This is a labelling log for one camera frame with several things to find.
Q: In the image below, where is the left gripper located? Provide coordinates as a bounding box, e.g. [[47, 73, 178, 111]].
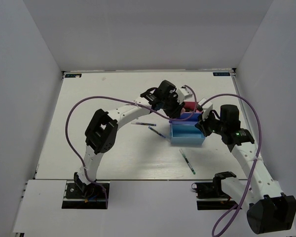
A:
[[162, 93, 186, 119]]

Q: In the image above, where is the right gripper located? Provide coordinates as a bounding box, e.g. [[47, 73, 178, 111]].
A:
[[195, 109, 226, 137]]

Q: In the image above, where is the blue gel pen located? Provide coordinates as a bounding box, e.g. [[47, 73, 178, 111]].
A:
[[148, 126, 170, 142]]

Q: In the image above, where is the green gel pen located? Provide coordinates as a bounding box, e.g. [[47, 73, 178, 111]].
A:
[[179, 149, 196, 175]]

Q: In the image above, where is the purple gel pen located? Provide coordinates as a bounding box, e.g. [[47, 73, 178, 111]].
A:
[[131, 122, 157, 126]]

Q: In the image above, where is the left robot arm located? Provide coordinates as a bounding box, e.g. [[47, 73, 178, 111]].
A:
[[74, 80, 193, 197]]

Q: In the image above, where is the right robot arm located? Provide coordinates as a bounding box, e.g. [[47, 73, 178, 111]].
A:
[[196, 103, 296, 234]]

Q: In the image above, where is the dark blue container bin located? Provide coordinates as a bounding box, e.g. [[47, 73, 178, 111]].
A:
[[179, 113, 202, 122]]

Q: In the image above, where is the pink container bin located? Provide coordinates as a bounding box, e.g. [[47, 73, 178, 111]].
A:
[[185, 101, 203, 113]]

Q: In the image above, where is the light blue container bin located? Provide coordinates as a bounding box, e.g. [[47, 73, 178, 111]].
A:
[[170, 121, 205, 146]]

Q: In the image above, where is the right corner label sticker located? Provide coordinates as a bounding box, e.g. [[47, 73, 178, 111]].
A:
[[213, 72, 230, 77]]

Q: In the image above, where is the corner label sticker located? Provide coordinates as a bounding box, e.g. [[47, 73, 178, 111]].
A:
[[65, 74, 82, 78], [213, 72, 230, 77]]

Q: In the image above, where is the left corner label sticker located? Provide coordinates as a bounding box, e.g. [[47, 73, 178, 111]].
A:
[[65, 74, 82, 78]]

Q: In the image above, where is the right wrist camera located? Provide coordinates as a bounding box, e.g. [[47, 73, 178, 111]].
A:
[[198, 98, 213, 116]]

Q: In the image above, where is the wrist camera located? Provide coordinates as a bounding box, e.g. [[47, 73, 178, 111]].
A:
[[198, 98, 213, 116], [176, 87, 193, 104]]

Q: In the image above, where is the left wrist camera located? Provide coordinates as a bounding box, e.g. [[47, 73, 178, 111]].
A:
[[176, 87, 193, 104]]

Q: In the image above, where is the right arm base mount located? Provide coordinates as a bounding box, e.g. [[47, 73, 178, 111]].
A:
[[191, 171, 237, 210]]

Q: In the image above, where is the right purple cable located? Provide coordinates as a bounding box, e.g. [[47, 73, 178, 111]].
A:
[[196, 93, 263, 237]]

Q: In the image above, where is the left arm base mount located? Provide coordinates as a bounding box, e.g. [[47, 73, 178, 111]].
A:
[[62, 182, 108, 209]]

